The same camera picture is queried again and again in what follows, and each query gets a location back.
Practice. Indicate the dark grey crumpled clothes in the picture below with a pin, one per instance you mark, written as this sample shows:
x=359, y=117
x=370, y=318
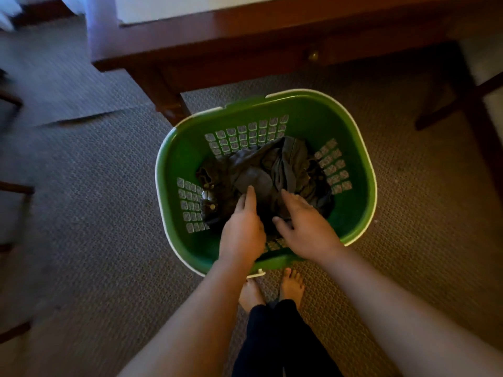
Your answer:
x=259, y=168

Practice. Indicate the person's right hand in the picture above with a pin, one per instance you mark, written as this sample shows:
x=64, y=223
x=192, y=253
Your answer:
x=310, y=235

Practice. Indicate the person's right thumb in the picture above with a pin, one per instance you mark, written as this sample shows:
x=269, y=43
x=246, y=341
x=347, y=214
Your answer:
x=281, y=226

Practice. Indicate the dark wooden chair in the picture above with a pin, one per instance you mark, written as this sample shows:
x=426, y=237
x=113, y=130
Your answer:
x=15, y=189

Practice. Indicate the dark trousers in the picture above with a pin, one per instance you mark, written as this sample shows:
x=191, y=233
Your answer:
x=283, y=345

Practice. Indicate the green plastic laundry basket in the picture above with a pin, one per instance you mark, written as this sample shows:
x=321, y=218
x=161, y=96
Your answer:
x=188, y=153

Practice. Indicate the white bedding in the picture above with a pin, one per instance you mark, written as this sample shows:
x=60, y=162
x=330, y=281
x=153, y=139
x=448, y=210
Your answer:
x=8, y=11

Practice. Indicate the dark wooden desk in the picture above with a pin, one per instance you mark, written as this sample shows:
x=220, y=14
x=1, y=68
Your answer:
x=243, y=47

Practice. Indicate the brass drawer knob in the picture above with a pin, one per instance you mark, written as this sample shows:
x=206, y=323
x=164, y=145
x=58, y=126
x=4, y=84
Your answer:
x=313, y=55

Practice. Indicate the person's foot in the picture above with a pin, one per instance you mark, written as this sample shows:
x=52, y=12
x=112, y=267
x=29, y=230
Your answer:
x=292, y=286
x=250, y=295

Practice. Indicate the person's left foot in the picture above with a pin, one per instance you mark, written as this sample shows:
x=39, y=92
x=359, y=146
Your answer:
x=250, y=295

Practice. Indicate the person's left middle finger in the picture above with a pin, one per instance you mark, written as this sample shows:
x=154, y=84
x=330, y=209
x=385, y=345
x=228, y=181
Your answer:
x=240, y=203

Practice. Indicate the person's right foot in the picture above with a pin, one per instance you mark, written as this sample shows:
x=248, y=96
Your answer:
x=292, y=286

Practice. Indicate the person's left hand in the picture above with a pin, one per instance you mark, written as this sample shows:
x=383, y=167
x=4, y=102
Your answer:
x=241, y=237

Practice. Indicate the person's right forearm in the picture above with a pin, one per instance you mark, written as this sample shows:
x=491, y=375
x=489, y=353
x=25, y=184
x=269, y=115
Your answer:
x=397, y=318

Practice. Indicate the person's left forearm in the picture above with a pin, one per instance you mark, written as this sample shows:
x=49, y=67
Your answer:
x=196, y=321

